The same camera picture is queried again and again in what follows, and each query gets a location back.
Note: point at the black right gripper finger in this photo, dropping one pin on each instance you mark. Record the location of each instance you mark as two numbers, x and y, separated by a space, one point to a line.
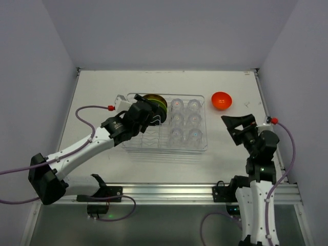
232 122
236 135

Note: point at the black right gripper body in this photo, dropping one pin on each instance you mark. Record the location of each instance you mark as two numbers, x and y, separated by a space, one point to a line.
246 129

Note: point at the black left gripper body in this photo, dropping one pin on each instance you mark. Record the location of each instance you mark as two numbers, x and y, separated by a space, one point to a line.
148 107

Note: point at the lime green plate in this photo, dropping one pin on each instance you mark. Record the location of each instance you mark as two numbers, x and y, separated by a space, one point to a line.
160 101

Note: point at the orange plastic bowl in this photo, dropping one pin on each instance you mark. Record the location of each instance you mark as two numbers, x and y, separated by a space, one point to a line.
221 100

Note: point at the black plate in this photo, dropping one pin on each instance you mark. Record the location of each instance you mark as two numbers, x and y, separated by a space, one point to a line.
160 115

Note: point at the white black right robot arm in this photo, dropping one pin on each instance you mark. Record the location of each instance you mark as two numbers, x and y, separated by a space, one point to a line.
255 196

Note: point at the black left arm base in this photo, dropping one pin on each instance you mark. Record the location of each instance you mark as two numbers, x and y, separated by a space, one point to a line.
98 204

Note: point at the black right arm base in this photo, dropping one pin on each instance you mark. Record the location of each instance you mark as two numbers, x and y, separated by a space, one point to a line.
225 193

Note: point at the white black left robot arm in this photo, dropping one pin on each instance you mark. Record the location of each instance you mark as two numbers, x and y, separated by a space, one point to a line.
49 176

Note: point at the clear plastic dish tray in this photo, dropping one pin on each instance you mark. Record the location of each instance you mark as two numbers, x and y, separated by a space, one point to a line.
183 131

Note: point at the brown patterned plate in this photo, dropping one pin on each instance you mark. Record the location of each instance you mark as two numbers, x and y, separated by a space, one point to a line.
155 96

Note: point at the clear glass middle right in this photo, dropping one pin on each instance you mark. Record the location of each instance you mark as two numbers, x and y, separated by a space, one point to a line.
194 121

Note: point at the clear glass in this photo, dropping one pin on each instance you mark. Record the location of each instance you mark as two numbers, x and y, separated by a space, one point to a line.
194 121
193 106
194 138
176 137
176 105
177 120

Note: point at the clear glass middle left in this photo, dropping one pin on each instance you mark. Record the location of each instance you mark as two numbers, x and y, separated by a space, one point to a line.
177 120

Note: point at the clear glass back left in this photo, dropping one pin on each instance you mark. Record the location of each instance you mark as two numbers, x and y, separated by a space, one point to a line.
176 105

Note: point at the clear glass front right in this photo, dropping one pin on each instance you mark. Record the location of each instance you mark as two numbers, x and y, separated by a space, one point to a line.
194 138

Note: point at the clear glass back right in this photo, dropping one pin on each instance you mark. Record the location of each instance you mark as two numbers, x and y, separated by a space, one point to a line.
193 106

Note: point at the clear glass front left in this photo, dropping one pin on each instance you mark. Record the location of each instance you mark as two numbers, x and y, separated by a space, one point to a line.
176 137

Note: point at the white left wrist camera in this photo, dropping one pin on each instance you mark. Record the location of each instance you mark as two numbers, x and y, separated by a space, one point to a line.
121 104

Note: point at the aluminium mounting rail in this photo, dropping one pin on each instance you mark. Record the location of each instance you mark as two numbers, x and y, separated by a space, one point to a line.
183 194

